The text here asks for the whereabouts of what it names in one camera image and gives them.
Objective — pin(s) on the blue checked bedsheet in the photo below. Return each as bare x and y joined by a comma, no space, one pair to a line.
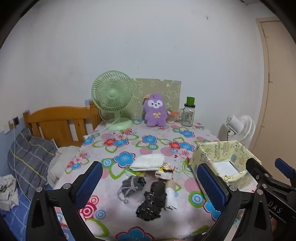
16,222

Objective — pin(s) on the yellow black tissue pack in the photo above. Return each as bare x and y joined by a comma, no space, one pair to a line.
164,172

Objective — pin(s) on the white standing fan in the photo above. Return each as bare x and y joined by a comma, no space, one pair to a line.
242,129

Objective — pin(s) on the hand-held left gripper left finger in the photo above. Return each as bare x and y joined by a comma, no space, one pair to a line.
91,183

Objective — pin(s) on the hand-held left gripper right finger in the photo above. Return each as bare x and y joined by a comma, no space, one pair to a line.
210,185

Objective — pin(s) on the green patterned board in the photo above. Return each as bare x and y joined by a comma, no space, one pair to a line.
166,92

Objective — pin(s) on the grey plaid pillow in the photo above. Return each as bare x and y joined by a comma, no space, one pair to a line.
30,162

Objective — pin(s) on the floral tablecloth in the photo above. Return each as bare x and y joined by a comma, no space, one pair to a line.
150,139

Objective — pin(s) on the glass jar with green lid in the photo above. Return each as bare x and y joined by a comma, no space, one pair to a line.
188,115

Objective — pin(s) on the wall socket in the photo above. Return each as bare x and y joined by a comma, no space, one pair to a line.
15,120

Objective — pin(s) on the tan soft roll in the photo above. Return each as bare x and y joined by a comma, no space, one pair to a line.
170,184

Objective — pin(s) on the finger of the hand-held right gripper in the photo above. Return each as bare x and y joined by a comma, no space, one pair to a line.
284,167
257,170

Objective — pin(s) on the black plastic bag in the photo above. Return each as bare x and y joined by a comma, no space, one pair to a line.
150,204

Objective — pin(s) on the purple plush toy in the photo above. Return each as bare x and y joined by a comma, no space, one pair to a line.
155,113

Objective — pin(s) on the pale pink cartoon cloth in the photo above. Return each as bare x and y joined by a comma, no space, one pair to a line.
171,199

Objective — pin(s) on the white bedding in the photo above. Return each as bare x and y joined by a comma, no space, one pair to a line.
60,160

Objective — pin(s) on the cotton swab container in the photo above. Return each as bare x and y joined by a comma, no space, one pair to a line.
171,117

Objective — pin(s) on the wooden bed headboard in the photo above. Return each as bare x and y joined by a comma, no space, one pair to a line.
57,125

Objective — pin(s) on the crumpled white cloth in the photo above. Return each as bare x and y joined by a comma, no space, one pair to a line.
8,194

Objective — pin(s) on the yellow cartoon print box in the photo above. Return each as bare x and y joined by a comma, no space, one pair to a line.
203,155

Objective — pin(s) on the green table fan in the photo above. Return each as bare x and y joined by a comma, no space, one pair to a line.
112,93

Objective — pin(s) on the beige door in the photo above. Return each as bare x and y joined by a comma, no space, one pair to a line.
279,92

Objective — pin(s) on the white paper pad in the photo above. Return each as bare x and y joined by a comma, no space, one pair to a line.
225,169

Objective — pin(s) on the white cloth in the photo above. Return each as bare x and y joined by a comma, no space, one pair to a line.
8,194
148,162

